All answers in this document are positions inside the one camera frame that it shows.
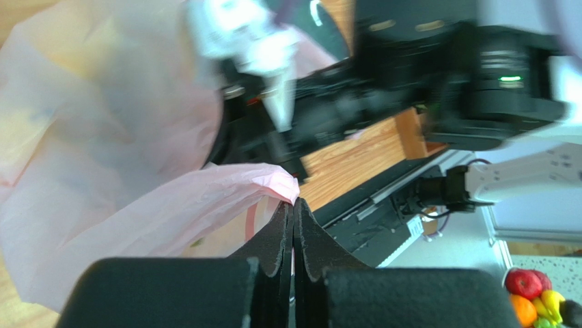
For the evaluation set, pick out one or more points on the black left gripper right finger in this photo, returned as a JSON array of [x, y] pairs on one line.
[[335, 289]]

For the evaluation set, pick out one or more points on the wooden compartment tray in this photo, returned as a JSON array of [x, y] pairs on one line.
[[409, 124]]

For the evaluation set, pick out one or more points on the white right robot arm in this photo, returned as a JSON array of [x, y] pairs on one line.
[[476, 86]]

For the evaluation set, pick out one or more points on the pink plastic bag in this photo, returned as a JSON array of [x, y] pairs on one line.
[[107, 117]]

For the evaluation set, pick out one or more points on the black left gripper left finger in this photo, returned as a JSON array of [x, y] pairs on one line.
[[249, 288]]

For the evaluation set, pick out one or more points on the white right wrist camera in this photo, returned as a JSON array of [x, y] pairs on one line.
[[244, 32]]

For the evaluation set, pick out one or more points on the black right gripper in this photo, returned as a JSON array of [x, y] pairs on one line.
[[329, 106]]

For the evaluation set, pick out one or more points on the fake fruit pile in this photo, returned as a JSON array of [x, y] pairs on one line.
[[536, 303]]

